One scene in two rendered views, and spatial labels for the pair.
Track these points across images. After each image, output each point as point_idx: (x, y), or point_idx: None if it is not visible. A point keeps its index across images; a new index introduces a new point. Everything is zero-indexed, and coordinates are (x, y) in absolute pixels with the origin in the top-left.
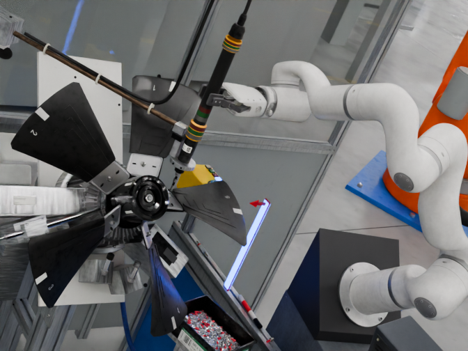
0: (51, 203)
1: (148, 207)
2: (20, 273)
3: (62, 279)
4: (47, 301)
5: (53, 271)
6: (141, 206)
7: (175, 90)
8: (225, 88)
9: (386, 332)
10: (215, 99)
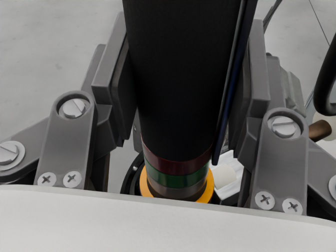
0: (228, 124)
1: (135, 183)
2: None
3: (139, 139)
4: (133, 136)
5: (136, 114)
6: (138, 169)
7: (324, 63)
8: (260, 210)
9: None
10: (97, 47)
